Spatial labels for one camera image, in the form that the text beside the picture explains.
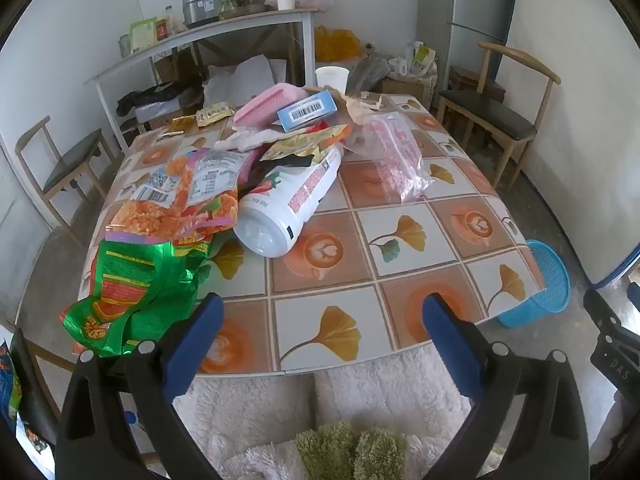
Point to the grey plastic bag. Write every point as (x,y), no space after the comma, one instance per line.
(367,72)

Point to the grey jar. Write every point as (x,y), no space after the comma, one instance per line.
(124,46)

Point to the grey rice cooker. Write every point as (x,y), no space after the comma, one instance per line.
(207,7)

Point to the yellow packet with label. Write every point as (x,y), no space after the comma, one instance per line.
(215,114)

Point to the clear bag with pink print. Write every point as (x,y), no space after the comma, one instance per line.
(395,155)

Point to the dark wooden stool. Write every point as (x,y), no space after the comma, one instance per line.
(472,82)

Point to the grey refrigerator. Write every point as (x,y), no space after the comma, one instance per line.
(482,5)

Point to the crumpled beige paper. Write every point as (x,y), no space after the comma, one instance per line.
(355,110)

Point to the yellow red snack wrapper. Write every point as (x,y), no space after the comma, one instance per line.
(305,142)

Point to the yellow orange packet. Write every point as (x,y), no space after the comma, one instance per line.
(181,125)

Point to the blue box with barcode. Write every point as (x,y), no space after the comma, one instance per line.
(306,110)

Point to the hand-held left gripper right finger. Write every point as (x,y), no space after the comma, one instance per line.
(452,350)

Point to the colourful printed bag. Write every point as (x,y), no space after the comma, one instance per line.
(10,380)

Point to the white pillow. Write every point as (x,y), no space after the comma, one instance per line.
(240,80)

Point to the white strawberry drink bottle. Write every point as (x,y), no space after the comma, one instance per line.
(285,205)

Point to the black cloth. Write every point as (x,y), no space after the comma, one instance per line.
(155,94)

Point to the white fluffy cloth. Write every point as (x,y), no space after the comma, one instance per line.
(250,410)

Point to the grey side table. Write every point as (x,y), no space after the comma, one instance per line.
(210,30)

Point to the brown cardboard box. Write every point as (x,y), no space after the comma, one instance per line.
(172,67)

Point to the green packet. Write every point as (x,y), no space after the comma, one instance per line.
(142,35)

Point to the white bag with green carton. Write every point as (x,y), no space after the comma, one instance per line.
(417,60)

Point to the red sauce jar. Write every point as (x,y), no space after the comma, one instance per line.
(161,30)

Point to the green fluffy slipper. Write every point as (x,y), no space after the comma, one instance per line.
(327,447)
(380,452)

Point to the white panel with blue edge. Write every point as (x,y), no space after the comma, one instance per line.
(575,110)

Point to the small seasoning bottle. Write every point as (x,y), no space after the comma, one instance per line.
(170,20)

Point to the yellow plastic bag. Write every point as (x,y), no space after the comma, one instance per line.
(336,44)

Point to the dark bowl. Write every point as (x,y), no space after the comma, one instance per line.
(252,5)

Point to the green snack bag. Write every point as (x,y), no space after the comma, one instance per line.
(135,290)

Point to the wooden chair dark seat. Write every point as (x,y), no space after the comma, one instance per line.
(65,160)
(492,110)
(35,400)

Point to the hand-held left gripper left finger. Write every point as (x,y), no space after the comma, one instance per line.
(192,350)

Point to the white paper cup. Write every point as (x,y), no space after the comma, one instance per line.
(331,79)

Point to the pink package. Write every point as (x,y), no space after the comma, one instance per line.
(262,105)

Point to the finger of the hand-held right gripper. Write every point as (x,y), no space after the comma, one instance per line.
(612,360)

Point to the orange snack bag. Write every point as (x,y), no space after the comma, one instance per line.
(165,200)

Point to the blue plastic basket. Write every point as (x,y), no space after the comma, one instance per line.
(542,287)

